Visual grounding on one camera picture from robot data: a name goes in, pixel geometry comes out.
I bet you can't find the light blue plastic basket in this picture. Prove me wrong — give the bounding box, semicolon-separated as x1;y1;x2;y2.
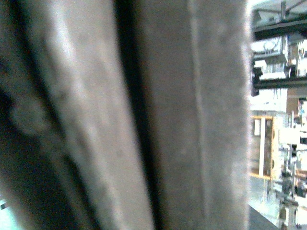
0;194;20;230

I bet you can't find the yellow framed board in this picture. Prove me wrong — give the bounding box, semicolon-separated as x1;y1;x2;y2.
250;115;278;181

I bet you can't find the brown basket handle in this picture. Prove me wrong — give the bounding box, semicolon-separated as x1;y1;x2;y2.
0;0;154;230

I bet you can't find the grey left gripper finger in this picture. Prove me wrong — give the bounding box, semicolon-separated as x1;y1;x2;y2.
134;0;250;230

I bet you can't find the background metal shelving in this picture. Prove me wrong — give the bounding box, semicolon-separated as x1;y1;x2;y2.
250;0;307;96

